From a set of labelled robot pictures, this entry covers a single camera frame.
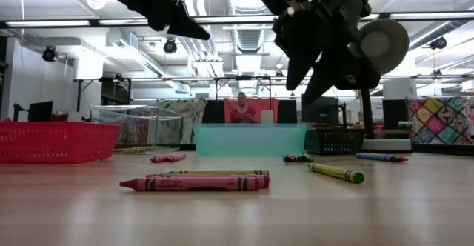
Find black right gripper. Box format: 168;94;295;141
272;0;382;105

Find black ceiling spotlight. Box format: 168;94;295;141
41;45;57;62
163;38;178;54
429;36;448;50

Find white desk lamp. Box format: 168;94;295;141
347;18;413;153

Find black beam with light strips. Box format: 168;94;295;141
0;11;474;29

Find red fabric panel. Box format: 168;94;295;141
224;97;279;124

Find black plastic basket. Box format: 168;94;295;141
305;127;366;156

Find pale floral cloth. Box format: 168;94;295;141
157;98;207;145

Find person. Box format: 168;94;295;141
230;92;257;124

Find black fabric panel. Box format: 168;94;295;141
202;99;225;124

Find clear plastic bin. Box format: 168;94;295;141
90;104;185;151

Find teal plastic bin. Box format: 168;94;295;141
193;122;307;156

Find colourful patchwork quilt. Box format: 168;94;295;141
406;96;474;145

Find red plastic basket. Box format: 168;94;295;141
0;118;122;164

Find black background rig frame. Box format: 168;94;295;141
73;74;474;121

